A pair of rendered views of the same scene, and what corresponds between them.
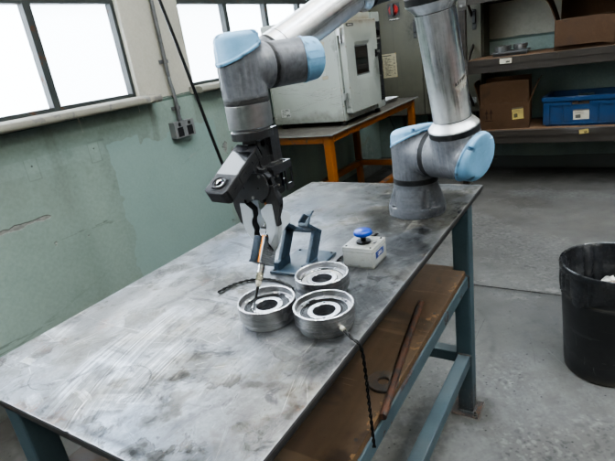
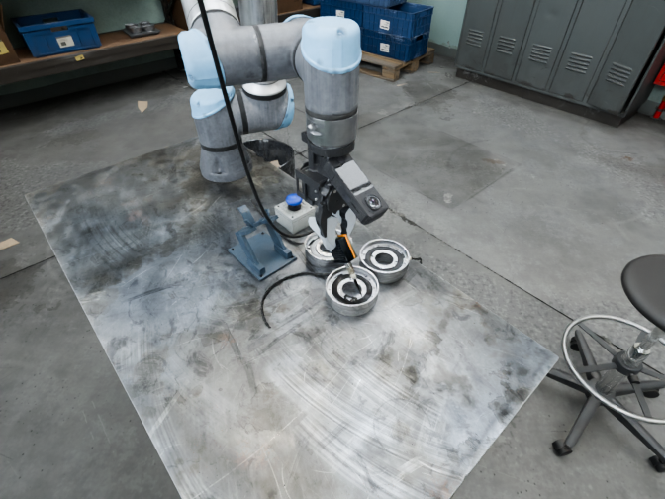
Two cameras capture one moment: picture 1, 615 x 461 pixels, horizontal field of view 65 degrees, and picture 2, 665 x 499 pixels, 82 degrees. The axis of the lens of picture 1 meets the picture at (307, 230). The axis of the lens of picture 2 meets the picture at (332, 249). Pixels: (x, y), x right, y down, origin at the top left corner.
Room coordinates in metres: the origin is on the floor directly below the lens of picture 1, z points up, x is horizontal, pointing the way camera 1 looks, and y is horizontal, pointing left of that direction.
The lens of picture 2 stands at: (0.69, 0.59, 1.41)
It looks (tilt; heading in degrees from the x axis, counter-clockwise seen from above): 43 degrees down; 284
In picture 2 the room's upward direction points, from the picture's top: straight up
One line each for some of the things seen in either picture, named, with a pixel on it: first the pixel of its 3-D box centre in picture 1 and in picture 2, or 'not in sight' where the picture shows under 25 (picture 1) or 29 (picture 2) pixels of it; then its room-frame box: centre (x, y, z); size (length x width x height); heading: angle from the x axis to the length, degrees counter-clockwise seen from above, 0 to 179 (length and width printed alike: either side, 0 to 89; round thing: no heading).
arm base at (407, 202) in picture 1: (416, 192); (224, 153); (1.24, -0.30, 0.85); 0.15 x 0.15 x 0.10
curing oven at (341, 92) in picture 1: (330, 70); not in sight; (3.41, -0.31, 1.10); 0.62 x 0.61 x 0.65; 146
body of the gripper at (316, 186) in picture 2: (260, 164); (328, 170); (0.83, 0.06, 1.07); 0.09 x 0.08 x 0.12; 147
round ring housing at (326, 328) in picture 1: (324, 314); (383, 261); (0.73, -0.01, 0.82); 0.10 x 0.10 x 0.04
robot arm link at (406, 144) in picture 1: (415, 150); (218, 114); (1.24, -0.31, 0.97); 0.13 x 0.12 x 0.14; 35
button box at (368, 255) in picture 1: (365, 250); (294, 212); (0.97, -0.12, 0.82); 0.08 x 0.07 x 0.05; 146
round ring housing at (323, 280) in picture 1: (322, 282); (329, 249); (0.85, -0.01, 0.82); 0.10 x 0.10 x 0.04
